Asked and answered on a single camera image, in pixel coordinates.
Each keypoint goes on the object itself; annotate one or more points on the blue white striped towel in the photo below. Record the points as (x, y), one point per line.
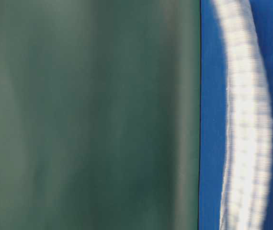
(249, 123)

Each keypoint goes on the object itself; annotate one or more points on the green backdrop sheet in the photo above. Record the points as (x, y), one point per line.
(99, 114)

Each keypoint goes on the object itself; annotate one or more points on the blue table mat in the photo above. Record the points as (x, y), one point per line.
(213, 104)

